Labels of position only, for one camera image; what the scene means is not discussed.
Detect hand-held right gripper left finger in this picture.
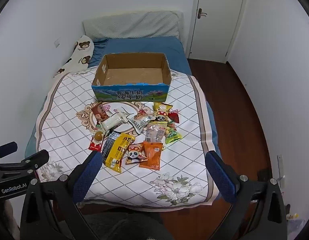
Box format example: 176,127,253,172
21,151,103,240

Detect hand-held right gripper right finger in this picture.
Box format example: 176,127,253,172
205,151,287,240

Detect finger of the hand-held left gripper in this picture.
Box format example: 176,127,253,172
0,142,18,162
0,149,50,178

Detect black and yellow noodle packet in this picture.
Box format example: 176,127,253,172
101,132,135,173

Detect panda print snack packet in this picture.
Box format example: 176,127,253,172
125,143,148,165

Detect white snack packet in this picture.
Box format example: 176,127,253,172
101,108,130,132

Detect green fruit candy packet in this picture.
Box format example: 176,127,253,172
165,122,183,145

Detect orange snack packet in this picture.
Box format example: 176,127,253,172
139,141,164,171

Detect grey cookie packet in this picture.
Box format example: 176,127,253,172
131,109,155,135

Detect cardboard box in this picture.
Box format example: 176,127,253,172
91,52,173,102

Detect pale yellow snack packet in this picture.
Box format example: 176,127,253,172
153,101,173,123

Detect floral printed blanket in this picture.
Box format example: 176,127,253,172
35,68,219,209

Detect brown snack packet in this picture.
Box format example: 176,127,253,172
91,101,109,131

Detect person's dark grey clothing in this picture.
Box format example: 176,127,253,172
77,211,175,240

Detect small red snack packet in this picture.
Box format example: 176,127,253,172
168,109,180,124

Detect pale plastic bag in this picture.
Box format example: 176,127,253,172
285,212,307,236

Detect bear print pillow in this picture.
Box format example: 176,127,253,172
53,35,95,78

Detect blue bedsheet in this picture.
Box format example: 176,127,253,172
24,35,222,161

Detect white door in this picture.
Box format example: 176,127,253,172
188,0,246,63

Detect grey white pillow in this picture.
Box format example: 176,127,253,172
82,10,184,41

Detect metal wall bracket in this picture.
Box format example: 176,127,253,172
277,154,286,193

